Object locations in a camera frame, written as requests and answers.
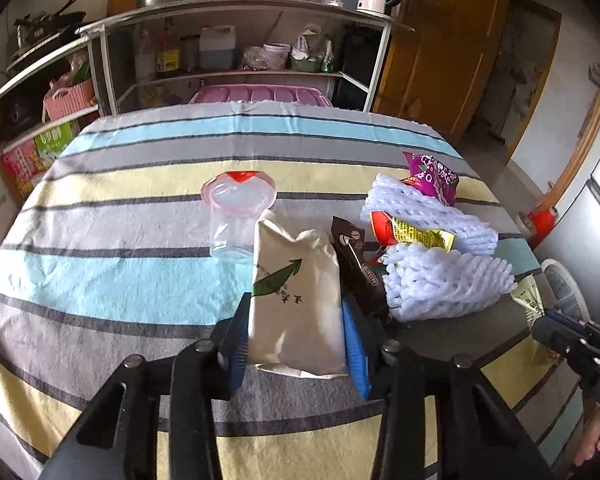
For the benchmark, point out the pink plastic lid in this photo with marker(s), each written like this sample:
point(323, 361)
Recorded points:
point(260, 96)

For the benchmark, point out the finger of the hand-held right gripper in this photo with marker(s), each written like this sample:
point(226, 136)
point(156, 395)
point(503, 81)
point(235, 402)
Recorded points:
point(580, 360)
point(570, 321)

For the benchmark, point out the brown coffee sachet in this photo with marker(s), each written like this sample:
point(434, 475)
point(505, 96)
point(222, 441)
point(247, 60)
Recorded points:
point(360, 270)

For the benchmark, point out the green bowl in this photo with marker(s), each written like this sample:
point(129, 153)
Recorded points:
point(306, 64)

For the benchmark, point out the person's right hand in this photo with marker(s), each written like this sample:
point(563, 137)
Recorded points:
point(592, 447)

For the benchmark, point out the red and yellow snack packet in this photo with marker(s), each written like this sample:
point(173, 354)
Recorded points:
point(415, 235)

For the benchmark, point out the clear cup with pink lid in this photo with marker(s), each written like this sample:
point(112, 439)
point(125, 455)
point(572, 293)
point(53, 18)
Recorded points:
point(235, 230)

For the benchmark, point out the pink storage basket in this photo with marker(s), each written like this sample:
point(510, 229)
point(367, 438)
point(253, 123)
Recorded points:
point(70, 101)

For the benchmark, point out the white foam net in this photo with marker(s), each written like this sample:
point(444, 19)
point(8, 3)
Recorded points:
point(445, 285)
point(465, 227)

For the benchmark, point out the green pouch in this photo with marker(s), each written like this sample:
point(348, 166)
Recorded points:
point(329, 57)

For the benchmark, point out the crumpled plastic bag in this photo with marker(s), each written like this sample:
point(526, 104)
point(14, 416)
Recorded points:
point(310, 40)

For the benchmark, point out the white tissue pack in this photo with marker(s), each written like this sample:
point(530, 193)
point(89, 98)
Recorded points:
point(295, 300)

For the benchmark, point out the wooden door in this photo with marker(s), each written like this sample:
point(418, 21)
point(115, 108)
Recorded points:
point(445, 60)

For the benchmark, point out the black wok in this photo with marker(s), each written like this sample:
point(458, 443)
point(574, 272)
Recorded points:
point(45, 30)

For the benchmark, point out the purple snack packet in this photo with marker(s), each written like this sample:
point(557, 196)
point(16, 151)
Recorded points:
point(432, 180)

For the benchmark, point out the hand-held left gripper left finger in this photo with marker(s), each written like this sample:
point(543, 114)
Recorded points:
point(237, 355)

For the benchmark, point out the red plastic stool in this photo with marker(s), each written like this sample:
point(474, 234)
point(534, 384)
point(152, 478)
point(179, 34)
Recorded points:
point(544, 221)

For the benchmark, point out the white trash bin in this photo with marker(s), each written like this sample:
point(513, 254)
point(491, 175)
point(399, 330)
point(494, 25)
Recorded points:
point(560, 285)

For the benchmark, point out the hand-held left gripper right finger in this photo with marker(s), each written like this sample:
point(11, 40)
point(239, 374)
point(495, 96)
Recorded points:
point(357, 355)

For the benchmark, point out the white round container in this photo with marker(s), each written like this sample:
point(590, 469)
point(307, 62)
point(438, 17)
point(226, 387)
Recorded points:
point(277, 55)

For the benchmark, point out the knotted plastic bag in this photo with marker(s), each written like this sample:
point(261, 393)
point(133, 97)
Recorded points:
point(255, 59)

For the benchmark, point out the yellow label bottle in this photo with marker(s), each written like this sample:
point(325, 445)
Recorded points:
point(168, 55)

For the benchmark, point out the white jerry can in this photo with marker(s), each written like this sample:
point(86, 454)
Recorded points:
point(217, 50)

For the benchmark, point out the low metal shelf rack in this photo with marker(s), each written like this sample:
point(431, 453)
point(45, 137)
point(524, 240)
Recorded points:
point(30, 72)

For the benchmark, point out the striped tablecloth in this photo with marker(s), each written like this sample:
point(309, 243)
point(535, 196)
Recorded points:
point(130, 270)

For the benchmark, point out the colourful carton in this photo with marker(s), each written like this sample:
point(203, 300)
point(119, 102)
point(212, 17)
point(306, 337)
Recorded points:
point(35, 157)

